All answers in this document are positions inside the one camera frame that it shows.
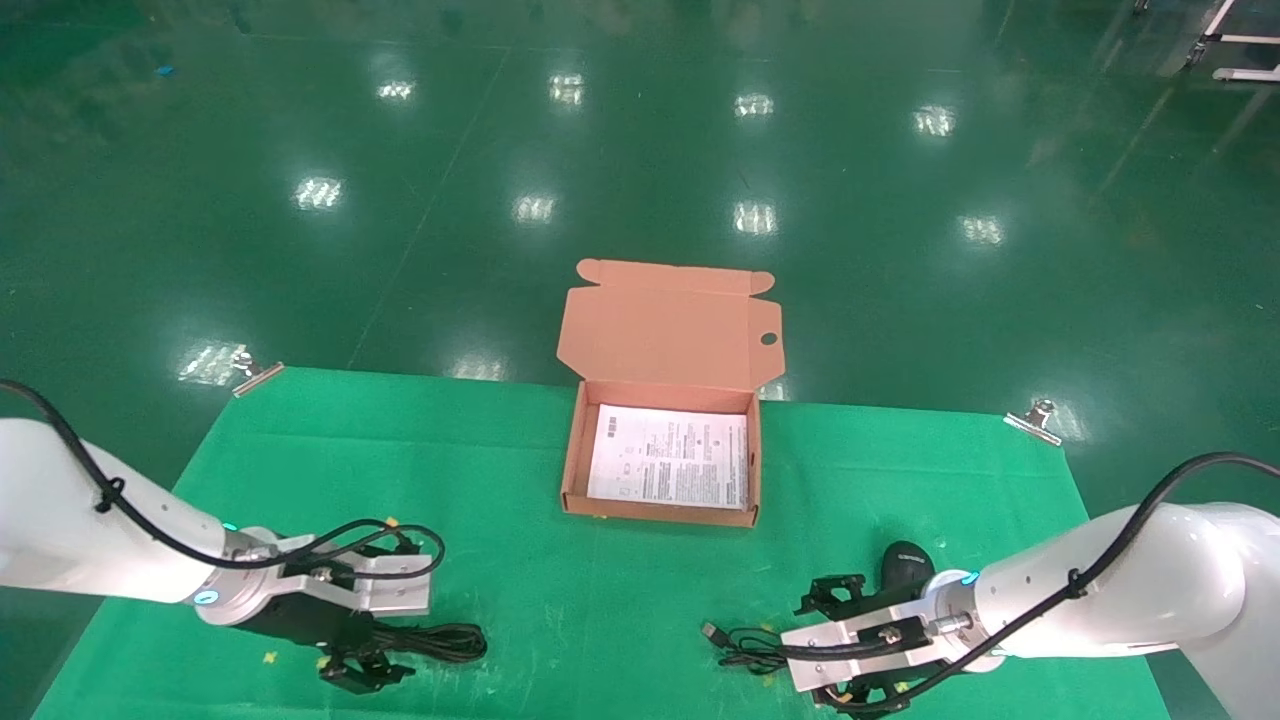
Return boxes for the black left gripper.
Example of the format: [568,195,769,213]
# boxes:
[243,596,416,694]

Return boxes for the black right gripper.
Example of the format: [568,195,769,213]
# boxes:
[795,573,937,714]

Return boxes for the black data cable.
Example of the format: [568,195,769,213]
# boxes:
[370,622,489,665]

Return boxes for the black wired computer mouse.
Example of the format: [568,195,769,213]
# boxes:
[702,541,937,677]

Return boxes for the open brown cardboard box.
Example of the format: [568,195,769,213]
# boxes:
[557,259,784,528]

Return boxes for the green table mat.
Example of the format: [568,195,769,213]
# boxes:
[30,367,1171,720]

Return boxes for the white printed instruction sheet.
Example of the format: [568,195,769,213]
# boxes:
[586,404,749,511]

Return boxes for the silver binder clip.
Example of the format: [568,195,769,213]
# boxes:
[1003,399,1063,446]
[232,350,286,398]

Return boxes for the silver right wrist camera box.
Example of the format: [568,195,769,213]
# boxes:
[780,598,953,694]

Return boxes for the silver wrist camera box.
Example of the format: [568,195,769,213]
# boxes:
[272,540,434,617]
[780,598,953,694]

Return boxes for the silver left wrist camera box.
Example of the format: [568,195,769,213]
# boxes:
[272,540,434,617]

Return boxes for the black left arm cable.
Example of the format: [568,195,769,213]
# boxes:
[0,380,447,585]

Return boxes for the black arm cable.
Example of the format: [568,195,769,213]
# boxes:
[0,380,447,585]
[780,452,1280,693]

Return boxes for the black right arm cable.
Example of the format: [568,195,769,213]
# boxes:
[780,452,1280,693]

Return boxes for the white metal frame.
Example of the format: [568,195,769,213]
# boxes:
[1185,0,1280,83]

